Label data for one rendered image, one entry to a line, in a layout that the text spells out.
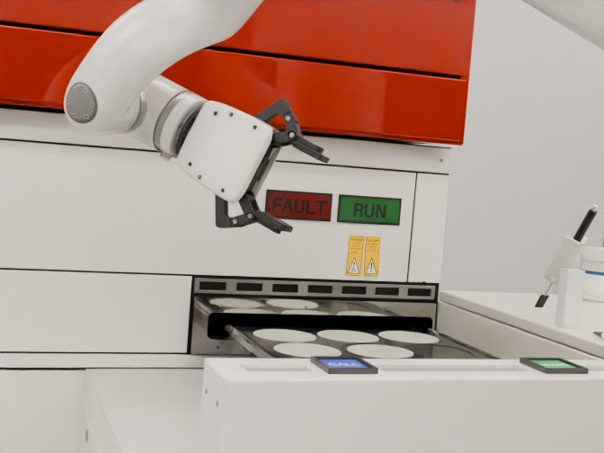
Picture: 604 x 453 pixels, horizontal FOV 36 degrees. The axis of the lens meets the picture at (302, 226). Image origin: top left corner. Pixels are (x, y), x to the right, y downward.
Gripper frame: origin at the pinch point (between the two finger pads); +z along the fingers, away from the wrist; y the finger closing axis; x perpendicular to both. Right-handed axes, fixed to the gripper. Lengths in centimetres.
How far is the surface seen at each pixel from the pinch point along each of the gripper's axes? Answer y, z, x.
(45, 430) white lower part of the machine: -54, -28, 25
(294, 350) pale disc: -22.7, 1.0, 26.3
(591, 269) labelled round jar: 8, 30, 73
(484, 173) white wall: 21, -26, 236
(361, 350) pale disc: -18.9, 8.1, 33.7
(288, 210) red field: -7.2, -16.5, 44.1
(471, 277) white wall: -15, -13, 238
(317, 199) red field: -3.2, -13.8, 47.1
